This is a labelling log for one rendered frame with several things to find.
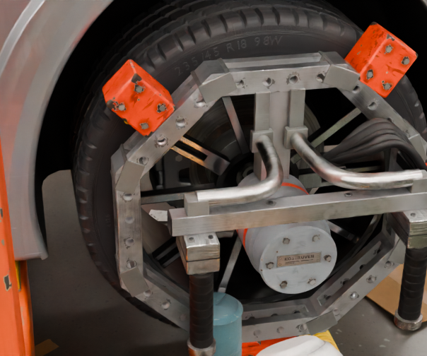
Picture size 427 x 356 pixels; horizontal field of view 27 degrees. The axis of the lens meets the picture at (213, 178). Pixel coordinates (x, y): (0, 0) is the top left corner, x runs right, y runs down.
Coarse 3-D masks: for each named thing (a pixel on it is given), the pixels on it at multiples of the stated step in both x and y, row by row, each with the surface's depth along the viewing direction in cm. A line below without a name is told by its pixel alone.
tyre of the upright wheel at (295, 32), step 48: (192, 0) 156; (240, 0) 153; (288, 0) 155; (144, 48) 149; (192, 48) 144; (240, 48) 146; (288, 48) 148; (336, 48) 150; (96, 96) 155; (96, 144) 149; (96, 192) 153; (96, 240) 157
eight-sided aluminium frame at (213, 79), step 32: (224, 64) 141; (256, 64) 143; (288, 64) 142; (320, 64) 142; (192, 96) 139; (352, 96) 145; (160, 128) 140; (128, 160) 142; (128, 192) 144; (128, 224) 147; (384, 224) 165; (128, 256) 150; (384, 256) 162; (128, 288) 153; (160, 288) 155; (320, 288) 170; (352, 288) 164; (256, 320) 164; (288, 320) 164; (320, 320) 166
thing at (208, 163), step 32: (224, 96) 152; (320, 128) 161; (352, 128) 178; (192, 160) 156; (224, 160) 158; (384, 160) 163; (160, 192) 159; (192, 192) 159; (320, 192) 188; (160, 224) 185; (352, 224) 174; (160, 256) 164; (224, 256) 184; (352, 256) 171; (224, 288) 171; (256, 288) 174
